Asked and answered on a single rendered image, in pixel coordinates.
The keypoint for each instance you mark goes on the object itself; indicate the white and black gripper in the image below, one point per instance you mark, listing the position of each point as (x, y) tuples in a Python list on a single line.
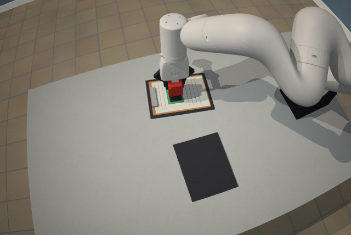
[(173, 71)]

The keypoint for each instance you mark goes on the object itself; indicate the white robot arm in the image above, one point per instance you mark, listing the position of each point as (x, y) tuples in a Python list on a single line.
[(303, 73)]

